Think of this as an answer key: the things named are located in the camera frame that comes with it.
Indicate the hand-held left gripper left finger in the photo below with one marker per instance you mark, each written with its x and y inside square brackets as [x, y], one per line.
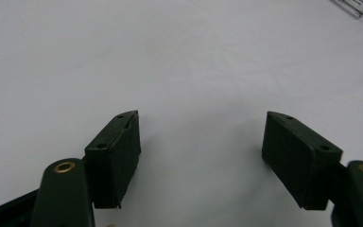
[113, 164]

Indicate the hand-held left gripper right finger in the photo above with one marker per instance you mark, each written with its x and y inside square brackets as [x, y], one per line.
[299, 160]

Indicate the clear plastic box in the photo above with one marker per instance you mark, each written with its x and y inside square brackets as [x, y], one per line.
[359, 7]

